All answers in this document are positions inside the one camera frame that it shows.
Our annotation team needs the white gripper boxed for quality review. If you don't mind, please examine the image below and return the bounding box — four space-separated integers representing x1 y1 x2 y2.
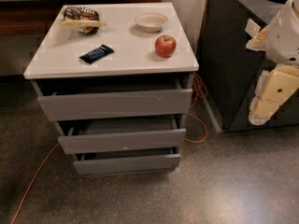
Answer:
246 0 299 126

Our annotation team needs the red apple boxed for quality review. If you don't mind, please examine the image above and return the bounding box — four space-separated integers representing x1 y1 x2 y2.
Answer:
155 35 177 58

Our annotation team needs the grey top drawer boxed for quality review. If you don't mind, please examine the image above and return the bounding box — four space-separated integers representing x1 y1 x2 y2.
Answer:
37 78 192 121

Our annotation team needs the grey drawer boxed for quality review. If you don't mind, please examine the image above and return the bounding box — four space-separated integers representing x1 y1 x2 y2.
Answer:
37 78 192 121
74 147 180 175
59 115 186 154

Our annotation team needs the grey bottom drawer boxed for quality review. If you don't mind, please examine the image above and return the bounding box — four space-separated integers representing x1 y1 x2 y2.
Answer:
74 147 180 175

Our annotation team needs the white grey drawer cabinet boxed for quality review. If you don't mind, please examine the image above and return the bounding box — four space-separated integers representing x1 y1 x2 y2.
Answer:
23 1 200 173

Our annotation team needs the grey middle drawer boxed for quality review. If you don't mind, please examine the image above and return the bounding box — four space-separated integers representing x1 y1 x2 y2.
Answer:
59 115 186 154

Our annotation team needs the white label on bin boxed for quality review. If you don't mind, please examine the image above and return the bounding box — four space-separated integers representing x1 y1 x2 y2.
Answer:
245 19 261 37

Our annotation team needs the black trash bin cabinet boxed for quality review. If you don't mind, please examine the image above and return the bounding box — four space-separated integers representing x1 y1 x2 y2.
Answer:
196 0 287 132

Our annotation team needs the white paper bowl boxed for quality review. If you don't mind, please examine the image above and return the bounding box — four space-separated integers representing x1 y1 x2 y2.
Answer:
135 13 167 33

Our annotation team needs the dark blue snack bar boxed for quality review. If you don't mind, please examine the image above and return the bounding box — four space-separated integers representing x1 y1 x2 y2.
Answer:
80 45 114 64

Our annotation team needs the brown chip bag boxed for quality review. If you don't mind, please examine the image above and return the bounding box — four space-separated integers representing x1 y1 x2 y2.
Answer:
61 6 107 34

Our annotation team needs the dark wooden bench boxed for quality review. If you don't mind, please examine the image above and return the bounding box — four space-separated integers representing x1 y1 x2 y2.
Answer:
0 0 161 35

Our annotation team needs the orange extension cable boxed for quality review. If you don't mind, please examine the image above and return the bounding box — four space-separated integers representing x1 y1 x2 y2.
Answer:
9 0 219 224

